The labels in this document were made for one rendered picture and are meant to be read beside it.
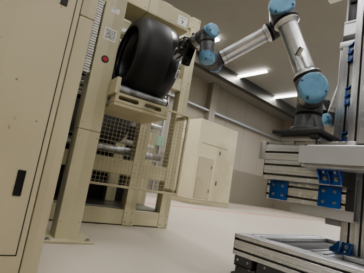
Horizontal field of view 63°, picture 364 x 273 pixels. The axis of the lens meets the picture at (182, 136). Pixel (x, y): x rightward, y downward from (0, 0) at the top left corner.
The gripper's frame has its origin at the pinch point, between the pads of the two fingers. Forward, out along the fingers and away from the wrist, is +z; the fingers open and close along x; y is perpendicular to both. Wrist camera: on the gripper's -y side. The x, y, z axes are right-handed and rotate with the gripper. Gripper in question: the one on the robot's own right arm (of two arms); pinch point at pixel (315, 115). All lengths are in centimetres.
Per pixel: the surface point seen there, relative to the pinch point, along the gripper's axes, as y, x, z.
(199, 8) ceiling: -307, 40, 392
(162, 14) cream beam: -77, -111, 35
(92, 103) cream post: 7, -159, -3
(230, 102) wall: -233, 342, 865
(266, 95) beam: -238, 423, 736
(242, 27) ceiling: -291, 152, 407
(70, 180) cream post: 52, -168, -4
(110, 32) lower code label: -38, -151, -2
